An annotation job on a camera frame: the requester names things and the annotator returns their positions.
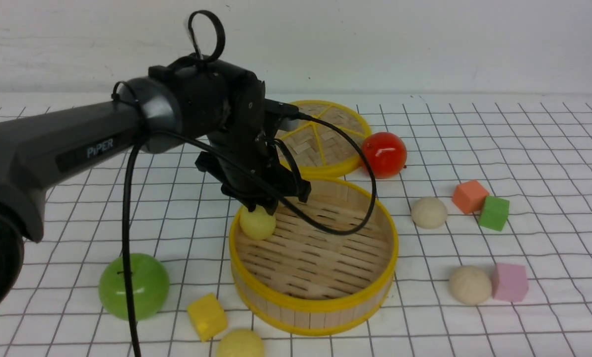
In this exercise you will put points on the green cube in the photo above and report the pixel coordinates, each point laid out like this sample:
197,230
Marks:
494,213

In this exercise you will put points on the pink cube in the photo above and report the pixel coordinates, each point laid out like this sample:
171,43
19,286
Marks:
509,282

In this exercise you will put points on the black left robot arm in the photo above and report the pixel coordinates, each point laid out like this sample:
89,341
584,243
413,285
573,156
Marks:
219,100

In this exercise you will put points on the bamboo steamer tray yellow rim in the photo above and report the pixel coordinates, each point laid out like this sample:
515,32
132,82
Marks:
306,282

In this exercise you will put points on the yellow cube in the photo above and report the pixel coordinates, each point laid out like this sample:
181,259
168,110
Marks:
207,316

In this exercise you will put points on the bamboo steamer lid yellow rim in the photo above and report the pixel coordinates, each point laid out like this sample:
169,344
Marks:
319,150

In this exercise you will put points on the white grid tablecloth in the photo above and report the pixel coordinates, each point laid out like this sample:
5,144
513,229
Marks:
536,153

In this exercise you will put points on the yellow bun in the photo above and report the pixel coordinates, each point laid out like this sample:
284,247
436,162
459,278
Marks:
241,343
257,224

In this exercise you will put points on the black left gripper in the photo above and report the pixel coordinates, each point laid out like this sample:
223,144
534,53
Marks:
264,185

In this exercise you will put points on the orange cube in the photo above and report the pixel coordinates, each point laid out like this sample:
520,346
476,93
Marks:
469,196

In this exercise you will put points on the red pomegranate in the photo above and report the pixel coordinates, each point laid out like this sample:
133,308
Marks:
386,154

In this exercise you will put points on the green apple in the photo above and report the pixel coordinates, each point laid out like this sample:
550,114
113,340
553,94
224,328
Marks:
150,284

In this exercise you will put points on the white bun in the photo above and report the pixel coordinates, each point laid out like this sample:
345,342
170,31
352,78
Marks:
429,213
470,285

